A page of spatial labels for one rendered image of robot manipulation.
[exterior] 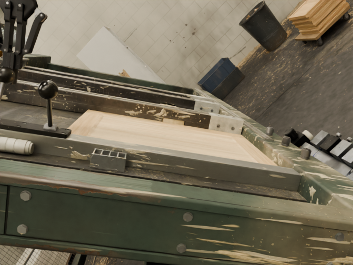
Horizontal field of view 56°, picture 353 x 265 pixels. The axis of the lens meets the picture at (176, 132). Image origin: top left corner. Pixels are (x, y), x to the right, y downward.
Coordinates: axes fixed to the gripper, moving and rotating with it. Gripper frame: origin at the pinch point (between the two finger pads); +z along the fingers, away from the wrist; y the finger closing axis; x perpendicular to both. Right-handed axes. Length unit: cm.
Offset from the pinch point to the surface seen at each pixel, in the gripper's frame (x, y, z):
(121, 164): 15.0, -28.2, 13.9
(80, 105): -37.7, -9.6, 12.7
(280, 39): -434, -225, -69
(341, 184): 17, -75, 10
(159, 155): 11.0, -36.1, 11.9
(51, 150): 11.0, -13.2, 14.4
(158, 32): -550, -44, -53
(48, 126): 9.3, -11.7, 9.7
